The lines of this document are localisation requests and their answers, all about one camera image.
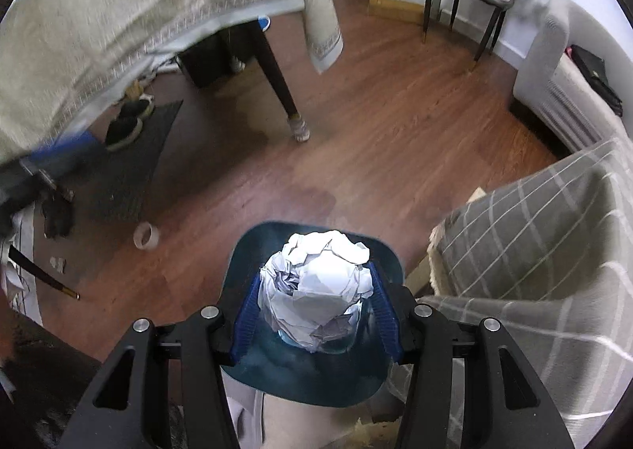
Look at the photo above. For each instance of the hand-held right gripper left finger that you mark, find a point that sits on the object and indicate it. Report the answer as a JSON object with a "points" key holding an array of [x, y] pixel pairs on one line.
{"points": [[247, 310]]}

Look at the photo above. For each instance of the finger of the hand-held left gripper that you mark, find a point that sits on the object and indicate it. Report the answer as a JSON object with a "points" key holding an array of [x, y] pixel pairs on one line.
{"points": [[64, 150]]}

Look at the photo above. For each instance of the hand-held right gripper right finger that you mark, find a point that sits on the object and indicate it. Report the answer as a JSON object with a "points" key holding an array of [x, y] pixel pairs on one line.
{"points": [[383, 310]]}

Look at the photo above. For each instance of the large white paper ball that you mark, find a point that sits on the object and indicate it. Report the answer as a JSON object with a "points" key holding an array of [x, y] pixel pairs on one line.
{"points": [[316, 281]]}

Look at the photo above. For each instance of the dark teal waste bin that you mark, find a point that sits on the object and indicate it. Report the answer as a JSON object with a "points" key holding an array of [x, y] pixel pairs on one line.
{"points": [[296, 380]]}

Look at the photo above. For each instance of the black lumpy object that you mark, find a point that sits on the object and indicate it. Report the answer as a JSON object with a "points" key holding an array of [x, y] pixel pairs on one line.
{"points": [[57, 219]]}

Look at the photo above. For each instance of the black shoe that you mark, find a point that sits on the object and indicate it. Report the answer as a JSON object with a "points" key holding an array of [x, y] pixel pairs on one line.
{"points": [[136, 109], [123, 132]]}

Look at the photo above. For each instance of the dark floor mat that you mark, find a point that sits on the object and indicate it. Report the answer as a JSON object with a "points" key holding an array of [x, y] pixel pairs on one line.
{"points": [[138, 172]]}

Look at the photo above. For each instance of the black chair leg gold tip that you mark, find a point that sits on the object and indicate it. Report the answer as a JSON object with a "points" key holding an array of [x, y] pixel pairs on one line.
{"points": [[44, 278]]}

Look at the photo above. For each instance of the white printed cloth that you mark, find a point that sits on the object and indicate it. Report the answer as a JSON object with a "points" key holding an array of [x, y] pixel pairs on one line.
{"points": [[24, 290]]}

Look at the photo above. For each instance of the pale tape roll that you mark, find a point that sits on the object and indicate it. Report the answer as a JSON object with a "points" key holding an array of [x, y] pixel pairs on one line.
{"points": [[140, 237]]}

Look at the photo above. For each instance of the grey checked tablecloth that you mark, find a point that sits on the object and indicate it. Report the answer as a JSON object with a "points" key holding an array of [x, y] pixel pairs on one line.
{"points": [[519, 256]]}

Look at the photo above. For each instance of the striped table leg sock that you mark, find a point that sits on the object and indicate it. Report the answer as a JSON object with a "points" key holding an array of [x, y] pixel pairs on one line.
{"points": [[299, 128]]}

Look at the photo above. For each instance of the grey fuzzy pants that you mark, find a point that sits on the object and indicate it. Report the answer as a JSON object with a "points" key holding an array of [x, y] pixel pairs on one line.
{"points": [[44, 380]]}

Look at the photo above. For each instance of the dark wooden table leg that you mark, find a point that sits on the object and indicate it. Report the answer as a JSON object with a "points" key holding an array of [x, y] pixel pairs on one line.
{"points": [[277, 73]]}

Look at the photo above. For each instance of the blue white object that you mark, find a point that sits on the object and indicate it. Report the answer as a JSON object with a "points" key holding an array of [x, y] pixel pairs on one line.
{"points": [[262, 23]]}

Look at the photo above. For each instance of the grey armchair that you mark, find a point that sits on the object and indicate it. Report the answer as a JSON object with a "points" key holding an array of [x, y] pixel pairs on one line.
{"points": [[549, 83]]}

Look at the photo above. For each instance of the black handbag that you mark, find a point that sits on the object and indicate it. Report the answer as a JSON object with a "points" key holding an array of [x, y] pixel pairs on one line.
{"points": [[593, 75]]}

